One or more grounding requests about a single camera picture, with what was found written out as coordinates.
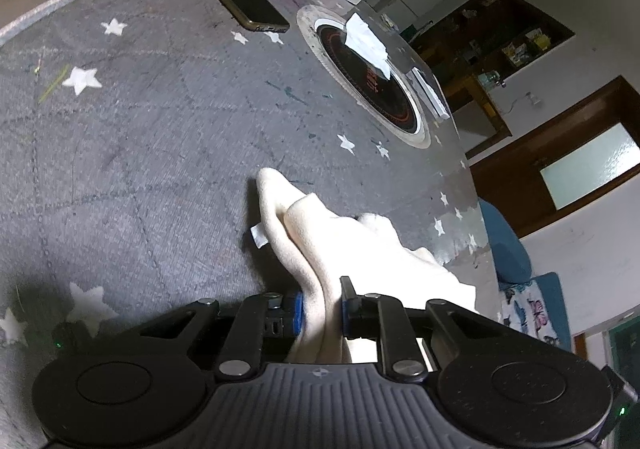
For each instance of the cream white garment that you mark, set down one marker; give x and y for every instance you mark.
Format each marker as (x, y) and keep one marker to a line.
(318, 247)

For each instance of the dark wooden side table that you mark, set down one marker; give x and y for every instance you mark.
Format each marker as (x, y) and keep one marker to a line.
(479, 123)

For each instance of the blue covered sofa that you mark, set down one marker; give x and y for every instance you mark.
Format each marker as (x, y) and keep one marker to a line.
(530, 304)

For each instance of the dark wall shelf unit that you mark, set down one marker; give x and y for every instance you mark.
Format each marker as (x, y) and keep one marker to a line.
(484, 36)

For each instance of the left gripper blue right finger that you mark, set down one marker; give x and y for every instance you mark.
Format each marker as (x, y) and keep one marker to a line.
(383, 320)

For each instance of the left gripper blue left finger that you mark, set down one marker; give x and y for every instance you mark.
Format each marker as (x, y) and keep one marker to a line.
(263, 330)

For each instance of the round induction cooktop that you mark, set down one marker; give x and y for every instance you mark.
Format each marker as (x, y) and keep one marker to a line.
(390, 99)

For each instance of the wooden door with glass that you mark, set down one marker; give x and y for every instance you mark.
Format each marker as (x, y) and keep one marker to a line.
(565, 164)

